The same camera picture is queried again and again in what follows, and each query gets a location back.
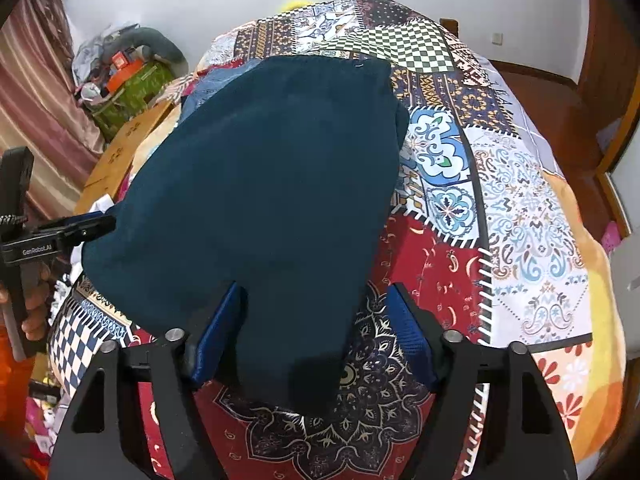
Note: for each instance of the bamboo lap desk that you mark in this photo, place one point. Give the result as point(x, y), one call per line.
point(120, 150)

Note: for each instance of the dark navy pants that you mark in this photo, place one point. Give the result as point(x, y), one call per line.
point(260, 185)

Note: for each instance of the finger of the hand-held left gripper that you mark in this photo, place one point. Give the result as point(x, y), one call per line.
point(87, 216)
point(85, 232)

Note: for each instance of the yellow padded arch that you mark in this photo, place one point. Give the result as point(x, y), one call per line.
point(297, 3)

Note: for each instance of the pink clothes heap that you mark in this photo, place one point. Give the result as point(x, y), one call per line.
point(35, 420)

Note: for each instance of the blue jeans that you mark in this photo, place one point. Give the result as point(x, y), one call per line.
point(210, 85)

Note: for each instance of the striped brown curtain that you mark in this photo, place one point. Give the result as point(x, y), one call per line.
point(40, 100)

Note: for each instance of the wooden bed post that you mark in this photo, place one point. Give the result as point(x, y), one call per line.
point(448, 26)

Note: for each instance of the person's left hand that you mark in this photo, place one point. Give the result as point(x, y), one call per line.
point(37, 305)

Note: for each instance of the green storage box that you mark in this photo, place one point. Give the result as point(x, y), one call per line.
point(135, 97)

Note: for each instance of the wooden door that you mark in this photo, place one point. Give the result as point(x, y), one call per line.
point(610, 50)

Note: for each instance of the pile of clothes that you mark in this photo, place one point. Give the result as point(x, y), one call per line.
point(95, 52)

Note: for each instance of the patchwork blanket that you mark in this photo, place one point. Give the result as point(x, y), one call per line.
point(525, 210)

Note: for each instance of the grey long pillow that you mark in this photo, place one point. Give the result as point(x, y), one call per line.
point(160, 42)

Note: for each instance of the orange box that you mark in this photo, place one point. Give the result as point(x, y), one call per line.
point(125, 79)

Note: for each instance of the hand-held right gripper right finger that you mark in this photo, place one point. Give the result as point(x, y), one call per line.
point(412, 332)

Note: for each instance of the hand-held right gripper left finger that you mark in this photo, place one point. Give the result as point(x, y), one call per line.
point(220, 332)

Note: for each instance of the small red box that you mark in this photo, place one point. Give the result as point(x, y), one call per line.
point(121, 59)

